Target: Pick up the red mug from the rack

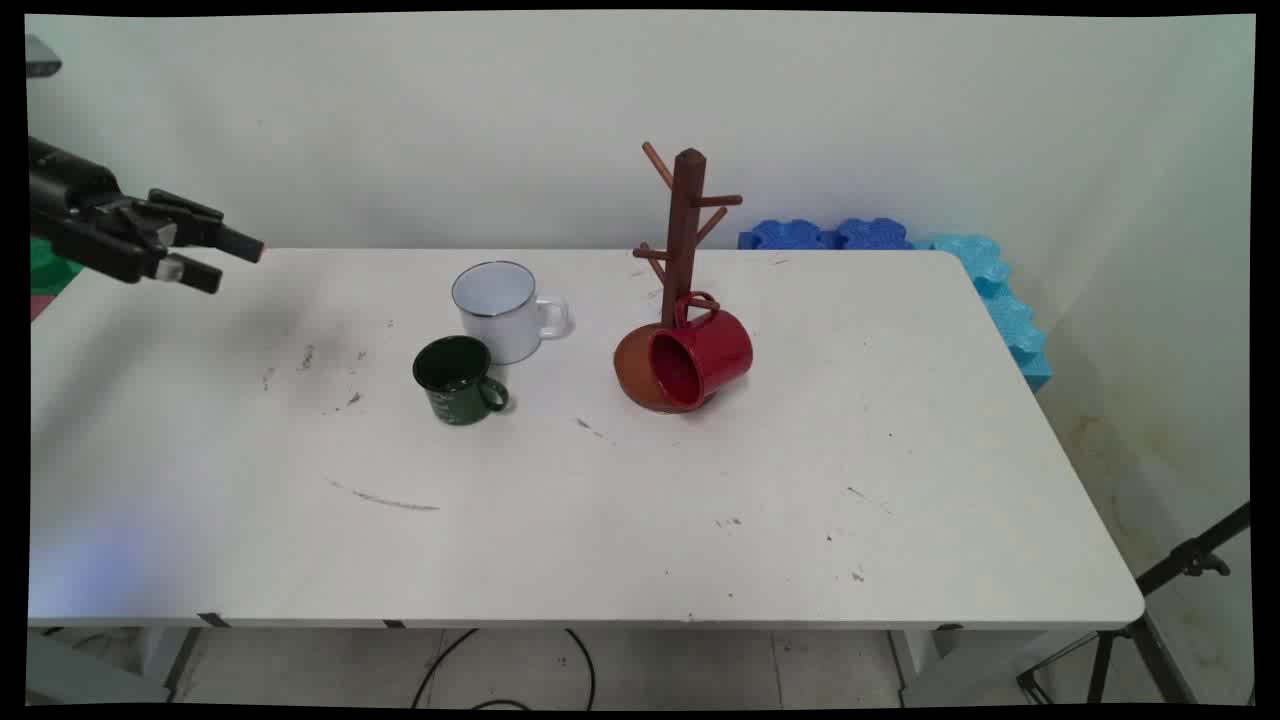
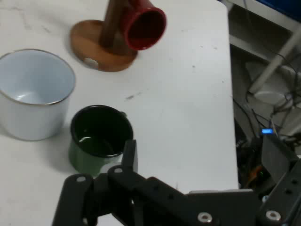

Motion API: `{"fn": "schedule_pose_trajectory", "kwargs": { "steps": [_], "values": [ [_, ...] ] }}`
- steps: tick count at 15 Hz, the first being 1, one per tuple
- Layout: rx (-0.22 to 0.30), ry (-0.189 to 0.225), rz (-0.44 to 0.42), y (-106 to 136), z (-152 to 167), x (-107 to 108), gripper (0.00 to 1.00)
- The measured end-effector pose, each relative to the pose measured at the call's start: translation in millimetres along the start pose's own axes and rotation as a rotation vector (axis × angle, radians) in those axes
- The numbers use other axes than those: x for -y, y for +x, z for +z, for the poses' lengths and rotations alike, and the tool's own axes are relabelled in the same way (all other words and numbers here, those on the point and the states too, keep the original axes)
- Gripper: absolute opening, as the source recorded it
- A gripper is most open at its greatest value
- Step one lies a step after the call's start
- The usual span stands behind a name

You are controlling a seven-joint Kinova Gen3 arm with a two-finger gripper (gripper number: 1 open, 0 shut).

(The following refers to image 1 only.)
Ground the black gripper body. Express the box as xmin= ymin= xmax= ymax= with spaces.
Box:
xmin=28 ymin=135 xmax=126 ymax=241

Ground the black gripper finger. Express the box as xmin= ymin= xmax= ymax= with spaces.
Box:
xmin=118 ymin=187 xmax=267 ymax=264
xmin=30 ymin=213 xmax=224 ymax=295

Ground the red enamel mug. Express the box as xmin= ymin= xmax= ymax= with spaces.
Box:
xmin=648 ymin=291 xmax=754 ymax=413

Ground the green block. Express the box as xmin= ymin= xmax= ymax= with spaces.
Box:
xmin=30 ymin=240 xmax=84 ymax=296

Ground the dark green enamel mug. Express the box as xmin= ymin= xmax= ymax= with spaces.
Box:
xmin=412 ymin=335 xmax=510 ymax=427

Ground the white enamel mug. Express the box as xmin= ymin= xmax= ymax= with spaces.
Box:
xmin=451 ymin=261 xmax=571 ymax=366

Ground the white table leg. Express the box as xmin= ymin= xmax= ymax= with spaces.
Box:
xmin=888 ymin=628 xmax=1101 ymax=707
xmin=140 ymin=628 xmax=206 ymax=701

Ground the brown wooden mug tree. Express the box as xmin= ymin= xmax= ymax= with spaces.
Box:
xmin=613 ymin=141 xmax=744 ymax=415

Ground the dark blue foam piece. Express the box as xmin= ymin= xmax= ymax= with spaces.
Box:
xmin=738 ymin=219 xmax=837 ymax=251
xmin=835 ymin=217 xmax=916 ymax=251

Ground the light blue foam piece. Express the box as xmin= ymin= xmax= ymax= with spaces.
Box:
xmin=915 ymin=234 xmax=1053 ymax=393

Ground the black tripod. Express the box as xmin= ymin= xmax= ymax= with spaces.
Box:
xmin=1017 ymin=502 xmax=1253 ymax=705

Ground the black floor cable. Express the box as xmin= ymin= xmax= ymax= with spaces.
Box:
xmin=410 ymin=628 xmax=598 ymax=711

